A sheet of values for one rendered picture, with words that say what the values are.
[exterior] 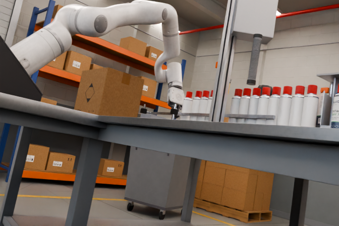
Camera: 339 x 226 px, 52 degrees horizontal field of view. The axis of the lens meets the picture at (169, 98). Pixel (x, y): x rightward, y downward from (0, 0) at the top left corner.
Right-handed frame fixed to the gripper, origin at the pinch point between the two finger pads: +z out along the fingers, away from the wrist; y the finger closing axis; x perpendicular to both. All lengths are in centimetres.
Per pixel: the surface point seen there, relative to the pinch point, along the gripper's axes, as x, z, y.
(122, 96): 8.3, -6.4, -29.7
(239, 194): 184, -2, 260
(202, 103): -23.5, 2.9, -2.3
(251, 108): -53, 16, -2
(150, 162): 176, -25, 106
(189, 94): -12.9, -6.8, -0.7
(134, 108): 10.5, -2.3, -20.6
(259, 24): -68, -14, -10
